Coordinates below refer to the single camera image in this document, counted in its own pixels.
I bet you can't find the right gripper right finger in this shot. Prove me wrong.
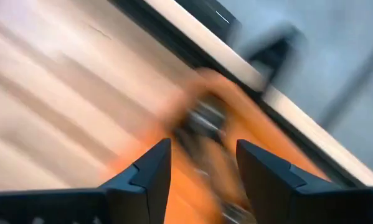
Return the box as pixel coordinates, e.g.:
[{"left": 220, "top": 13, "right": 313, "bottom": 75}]
[{"left": 235, "top": 138, "right": 373, "bottom": 224}]

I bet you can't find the black spoon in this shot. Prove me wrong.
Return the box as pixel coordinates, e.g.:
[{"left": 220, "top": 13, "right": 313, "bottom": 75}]
[{"left": 173, "top": 93, "right": 258, "bottom": 224}]

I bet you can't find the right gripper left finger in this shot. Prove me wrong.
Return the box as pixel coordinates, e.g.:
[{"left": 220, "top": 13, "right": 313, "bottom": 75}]
[{"left": 0, "top": 138, "right": 172, "bottom": 224}]

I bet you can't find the black table edge clamp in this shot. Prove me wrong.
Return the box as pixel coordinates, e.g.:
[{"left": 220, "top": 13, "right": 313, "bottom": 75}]
[{"left": 247, "top": 26, "right": 304, "bottom": 83}]

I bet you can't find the orange plastic container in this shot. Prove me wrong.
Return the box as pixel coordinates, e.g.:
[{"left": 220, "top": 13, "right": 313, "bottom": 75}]
[{"left": 105, "top": 67, "right": 332, "bottom": 224}]

